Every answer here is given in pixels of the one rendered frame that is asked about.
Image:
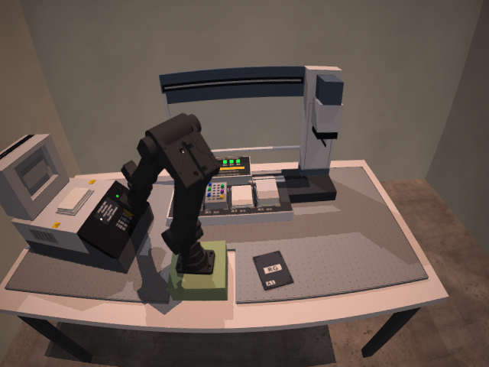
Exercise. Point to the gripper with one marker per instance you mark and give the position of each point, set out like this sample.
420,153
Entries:
131,205

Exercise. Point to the white well plate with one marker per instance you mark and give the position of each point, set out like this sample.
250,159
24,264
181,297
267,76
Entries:
242,197
75,198

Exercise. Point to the white thermal cycler with black keypad panel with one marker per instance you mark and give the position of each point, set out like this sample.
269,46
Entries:
98,233

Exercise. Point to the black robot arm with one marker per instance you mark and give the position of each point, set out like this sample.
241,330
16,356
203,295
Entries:
192,170

